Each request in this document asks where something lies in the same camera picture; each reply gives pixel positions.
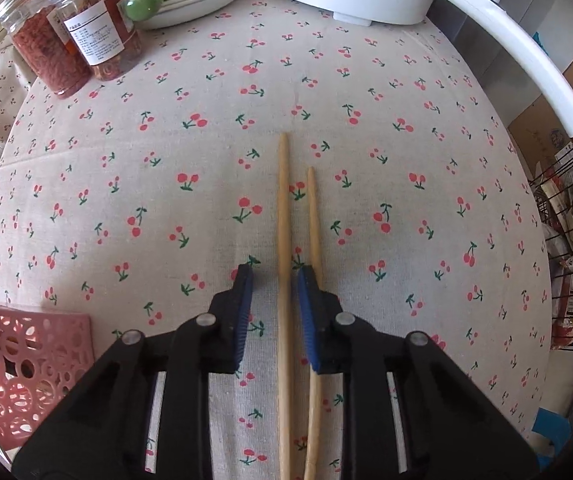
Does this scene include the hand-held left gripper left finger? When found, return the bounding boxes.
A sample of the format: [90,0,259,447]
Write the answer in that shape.
[10,262,255,480]

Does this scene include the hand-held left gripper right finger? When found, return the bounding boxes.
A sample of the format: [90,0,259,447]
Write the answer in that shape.
[297,266,537,480]

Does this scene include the light bamboo chopstick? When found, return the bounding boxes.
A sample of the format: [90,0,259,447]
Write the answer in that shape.
[303,167,325,480]
[276,133,295,480]

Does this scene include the cherry print tablecloth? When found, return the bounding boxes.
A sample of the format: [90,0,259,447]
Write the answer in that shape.
[0,0,555,480]

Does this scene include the pink perforated basket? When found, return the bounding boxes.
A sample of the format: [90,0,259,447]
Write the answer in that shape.
[0,296,96,455]

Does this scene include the blue plastic object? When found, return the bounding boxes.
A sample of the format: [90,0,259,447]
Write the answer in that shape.
[531,407,573,454]

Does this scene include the cardboard box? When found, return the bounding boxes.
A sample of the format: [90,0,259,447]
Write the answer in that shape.
[509,40,573,177]

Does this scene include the plastic jar with white label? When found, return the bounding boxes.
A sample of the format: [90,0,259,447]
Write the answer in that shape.
[46,0,144,81]

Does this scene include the plastic jar of red granules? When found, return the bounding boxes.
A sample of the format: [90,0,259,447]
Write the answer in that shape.
[0,0,93,97]

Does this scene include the small green gourd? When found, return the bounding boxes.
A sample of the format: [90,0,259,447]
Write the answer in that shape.
[125,0,172,24]

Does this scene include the grey refrigerator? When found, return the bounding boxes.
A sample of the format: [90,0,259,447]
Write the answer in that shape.
[427,0,573,126]

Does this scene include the black wire rack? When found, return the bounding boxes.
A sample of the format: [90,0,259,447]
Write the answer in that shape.
[529,125,573,352]

